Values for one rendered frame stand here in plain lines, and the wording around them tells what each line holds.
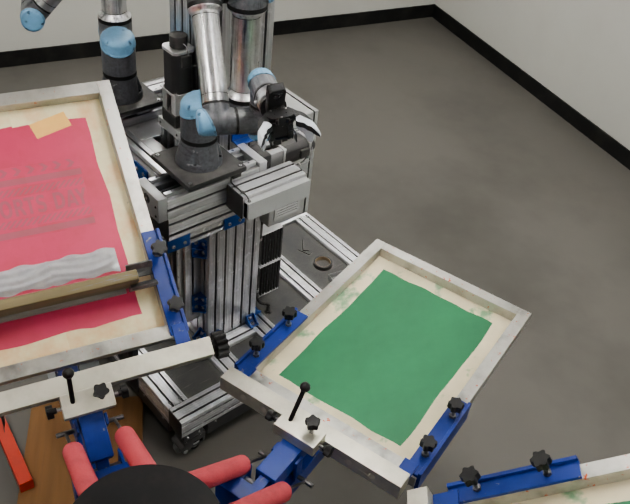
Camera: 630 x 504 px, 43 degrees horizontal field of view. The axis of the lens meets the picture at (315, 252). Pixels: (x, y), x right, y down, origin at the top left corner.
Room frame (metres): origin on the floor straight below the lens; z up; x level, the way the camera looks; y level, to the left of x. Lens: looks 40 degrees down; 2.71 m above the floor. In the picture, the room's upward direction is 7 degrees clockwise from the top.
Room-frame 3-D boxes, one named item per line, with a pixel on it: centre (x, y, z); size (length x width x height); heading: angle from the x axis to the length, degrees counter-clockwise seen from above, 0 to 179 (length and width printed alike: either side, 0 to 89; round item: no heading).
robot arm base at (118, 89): (2.51, 0.76, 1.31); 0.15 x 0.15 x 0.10
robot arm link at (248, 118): (1.95, 0.21, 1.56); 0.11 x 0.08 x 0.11; 110
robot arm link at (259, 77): (1.96, 0.19, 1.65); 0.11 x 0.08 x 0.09; 20
